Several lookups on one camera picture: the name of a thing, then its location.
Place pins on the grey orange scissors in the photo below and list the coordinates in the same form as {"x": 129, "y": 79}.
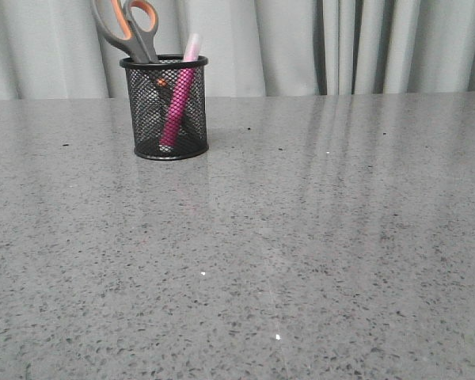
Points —
{"x": 138, "y": 42}

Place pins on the pink highlighter pen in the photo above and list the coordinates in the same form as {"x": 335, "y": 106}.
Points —
{"x": 180, "y": 96}

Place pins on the grey curtain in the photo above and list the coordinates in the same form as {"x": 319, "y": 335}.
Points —
{"x": 51, "y": 49}

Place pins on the black mesh pen holder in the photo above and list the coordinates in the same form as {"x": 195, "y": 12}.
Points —
{"x": 150, "y": 87}

